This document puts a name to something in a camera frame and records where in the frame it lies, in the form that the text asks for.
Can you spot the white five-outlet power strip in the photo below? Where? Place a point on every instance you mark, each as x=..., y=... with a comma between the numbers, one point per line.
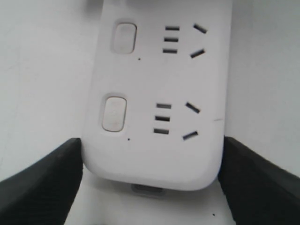
x=156, y=108

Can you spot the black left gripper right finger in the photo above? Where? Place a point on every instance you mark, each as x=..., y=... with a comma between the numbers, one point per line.
x=257, y=191

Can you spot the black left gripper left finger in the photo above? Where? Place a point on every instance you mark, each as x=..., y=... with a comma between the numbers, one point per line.
x=43, y=193

